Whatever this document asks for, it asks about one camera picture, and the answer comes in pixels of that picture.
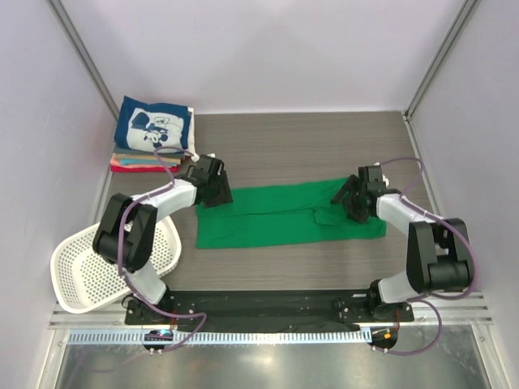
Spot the green t shirt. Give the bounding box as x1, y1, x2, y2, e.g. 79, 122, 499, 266
196, 178, 387, 250

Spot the white perforated plastic basket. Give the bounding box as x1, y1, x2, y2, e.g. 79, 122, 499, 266
50, 216, 182, 314

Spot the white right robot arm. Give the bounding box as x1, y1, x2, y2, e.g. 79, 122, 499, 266
331, 165, 475, 321

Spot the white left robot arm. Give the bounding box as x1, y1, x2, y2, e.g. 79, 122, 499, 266
92, 155, 233, 324

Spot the beige folded t shirt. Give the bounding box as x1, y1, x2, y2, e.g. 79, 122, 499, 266
111, 152, 182, 166

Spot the white folded t shirt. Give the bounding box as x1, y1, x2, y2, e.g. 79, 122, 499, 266
181, 107, 199, 161

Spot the navy printed folded t shirt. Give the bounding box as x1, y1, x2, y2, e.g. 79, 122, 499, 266
114, 96, 194, 152

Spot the turquoise folded t shirt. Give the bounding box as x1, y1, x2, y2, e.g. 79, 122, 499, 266
118, 159, 159, 166

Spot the red folded t shirt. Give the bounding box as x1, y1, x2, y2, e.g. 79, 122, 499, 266
110, 165, 165, 173

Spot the salmon pink folded t shirt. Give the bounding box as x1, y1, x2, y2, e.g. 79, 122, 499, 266
109, 153, 181, 169

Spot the grey teal folded t shirt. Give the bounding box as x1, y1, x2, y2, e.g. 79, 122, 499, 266
114, 144, 186, 159

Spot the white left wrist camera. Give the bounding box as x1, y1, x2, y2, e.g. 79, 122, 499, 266
192, 153, 216, 163

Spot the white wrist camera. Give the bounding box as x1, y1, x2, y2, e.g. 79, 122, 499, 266
374, 162, 390, 187
192, 153, 216, 163

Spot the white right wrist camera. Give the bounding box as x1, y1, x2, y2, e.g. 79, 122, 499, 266
374, 162, 390, 187

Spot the right aluminium corner post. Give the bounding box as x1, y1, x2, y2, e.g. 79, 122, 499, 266
402, 0, 480, 122

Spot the aluminium corner post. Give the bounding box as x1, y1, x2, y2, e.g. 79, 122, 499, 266
46, 0, 119, 119
402, 0, 480, 122

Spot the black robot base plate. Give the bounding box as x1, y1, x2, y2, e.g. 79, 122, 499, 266
123, 288, 415, 334

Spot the white slotted cable duct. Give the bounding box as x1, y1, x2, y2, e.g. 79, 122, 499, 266
67, 327, 371, 346

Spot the left aluminium corner post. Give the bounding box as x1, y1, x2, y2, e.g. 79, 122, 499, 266
46, 0, 119, 119

